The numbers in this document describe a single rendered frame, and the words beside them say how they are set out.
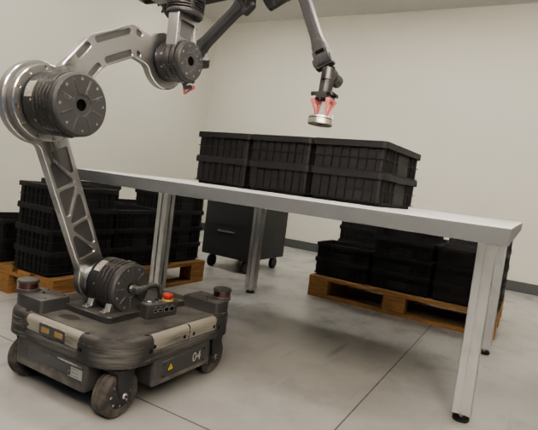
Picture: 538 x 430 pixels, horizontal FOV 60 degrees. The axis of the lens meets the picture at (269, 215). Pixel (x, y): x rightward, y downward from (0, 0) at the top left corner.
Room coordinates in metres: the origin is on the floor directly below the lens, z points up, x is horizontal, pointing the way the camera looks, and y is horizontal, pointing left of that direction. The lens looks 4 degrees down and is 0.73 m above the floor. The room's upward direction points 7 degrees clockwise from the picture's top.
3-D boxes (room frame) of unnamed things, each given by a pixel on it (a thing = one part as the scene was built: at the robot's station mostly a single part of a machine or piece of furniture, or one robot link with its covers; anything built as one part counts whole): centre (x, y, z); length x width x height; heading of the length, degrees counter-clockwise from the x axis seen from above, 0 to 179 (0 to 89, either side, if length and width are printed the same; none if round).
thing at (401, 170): (1.88, -0.36, 0.87); 0.40 x 0.30 x 0.11; 146
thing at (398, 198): (1.88, -0.36, 0.76); 0.40 x 0.30 x 0.12; 146
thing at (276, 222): (3.99, 0.18, 0.45); 0.62 x 0.45 x 0.90; 151
